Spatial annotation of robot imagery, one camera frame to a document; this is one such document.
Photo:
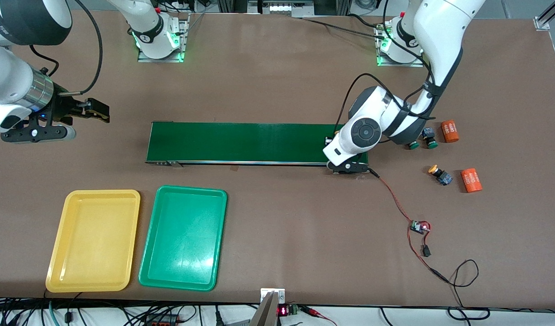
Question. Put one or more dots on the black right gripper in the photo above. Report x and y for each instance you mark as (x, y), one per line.
(63, 107)

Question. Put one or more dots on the green push button switch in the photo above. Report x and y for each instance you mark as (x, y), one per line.
(429, 137)
(413, 145)

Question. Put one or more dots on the orange printed cylinder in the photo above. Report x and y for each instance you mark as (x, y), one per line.
(449, 131)
(471, 180)

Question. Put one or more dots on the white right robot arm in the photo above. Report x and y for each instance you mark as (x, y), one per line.
(10, 81)

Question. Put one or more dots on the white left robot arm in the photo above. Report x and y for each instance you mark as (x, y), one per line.
(366, 133)

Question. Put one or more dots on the green conveyor belt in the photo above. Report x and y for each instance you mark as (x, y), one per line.
(191, 155)

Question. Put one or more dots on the yellow plastic tray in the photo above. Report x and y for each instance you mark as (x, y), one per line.
(92, 262)

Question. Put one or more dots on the green plastic tray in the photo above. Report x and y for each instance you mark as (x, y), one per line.
(182, 244)

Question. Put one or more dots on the black orange terminal block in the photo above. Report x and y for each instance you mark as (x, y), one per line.
(162, 320)

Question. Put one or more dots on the red digit display module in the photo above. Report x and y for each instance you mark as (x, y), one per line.
(283, 311)

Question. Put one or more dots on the red clip lead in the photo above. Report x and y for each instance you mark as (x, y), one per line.
(311, 311)

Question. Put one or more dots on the small controller circuit board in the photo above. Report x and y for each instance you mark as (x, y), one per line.
(420, 227)

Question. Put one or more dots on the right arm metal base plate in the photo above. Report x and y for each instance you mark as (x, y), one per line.
(162, 59)

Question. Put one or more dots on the aluminium frame with lights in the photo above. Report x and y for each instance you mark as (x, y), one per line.
(279, 8)

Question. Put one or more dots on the grey metal camera mount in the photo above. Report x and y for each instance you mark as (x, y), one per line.
(268, 312)

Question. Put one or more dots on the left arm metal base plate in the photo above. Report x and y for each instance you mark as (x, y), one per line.
(402, 64)

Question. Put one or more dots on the aluminium frame post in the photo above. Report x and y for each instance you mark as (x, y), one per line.
(547, 18)

